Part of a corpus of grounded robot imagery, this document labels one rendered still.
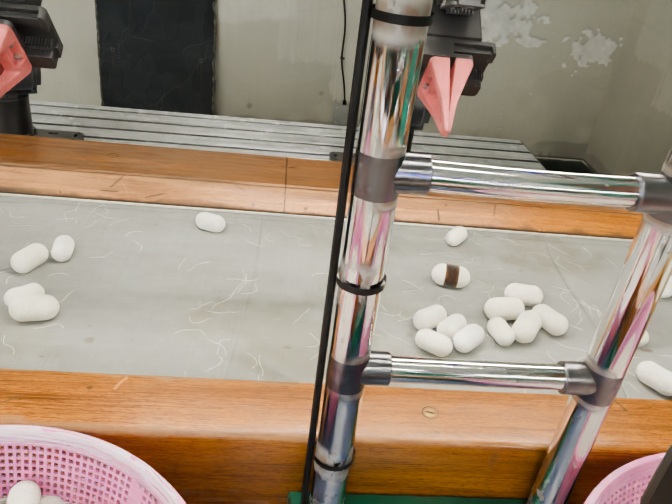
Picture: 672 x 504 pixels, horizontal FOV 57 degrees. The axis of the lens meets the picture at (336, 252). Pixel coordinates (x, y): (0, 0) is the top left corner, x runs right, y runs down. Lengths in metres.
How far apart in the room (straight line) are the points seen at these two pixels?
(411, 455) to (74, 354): 0.27
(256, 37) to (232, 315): 2.12
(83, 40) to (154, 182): 2.00
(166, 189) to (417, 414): 0.41
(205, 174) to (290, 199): 0.10
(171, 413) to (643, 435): 0.33
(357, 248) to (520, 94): 2.55
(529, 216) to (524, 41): 2.02
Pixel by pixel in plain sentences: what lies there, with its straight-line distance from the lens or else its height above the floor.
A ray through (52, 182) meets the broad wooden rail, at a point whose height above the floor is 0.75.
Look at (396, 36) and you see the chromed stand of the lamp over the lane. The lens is 0.27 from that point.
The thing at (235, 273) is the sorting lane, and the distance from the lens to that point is 0.61.
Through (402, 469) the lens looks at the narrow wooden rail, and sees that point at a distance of 0.45.
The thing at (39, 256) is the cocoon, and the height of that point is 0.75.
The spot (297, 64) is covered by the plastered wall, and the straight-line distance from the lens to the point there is 2.63.
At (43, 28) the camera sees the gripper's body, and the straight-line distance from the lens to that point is 0.71.
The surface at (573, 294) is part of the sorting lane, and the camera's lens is 0.68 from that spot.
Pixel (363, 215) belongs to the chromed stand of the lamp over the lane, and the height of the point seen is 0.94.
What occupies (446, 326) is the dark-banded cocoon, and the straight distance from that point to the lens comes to 0.55.
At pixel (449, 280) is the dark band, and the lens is 0.62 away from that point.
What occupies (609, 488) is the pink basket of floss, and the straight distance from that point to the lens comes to 0.45.
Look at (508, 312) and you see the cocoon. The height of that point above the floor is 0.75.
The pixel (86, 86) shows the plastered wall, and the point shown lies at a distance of 2.77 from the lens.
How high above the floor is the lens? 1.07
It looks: 30 degrees down
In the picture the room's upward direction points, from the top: 7 degrees clockwise
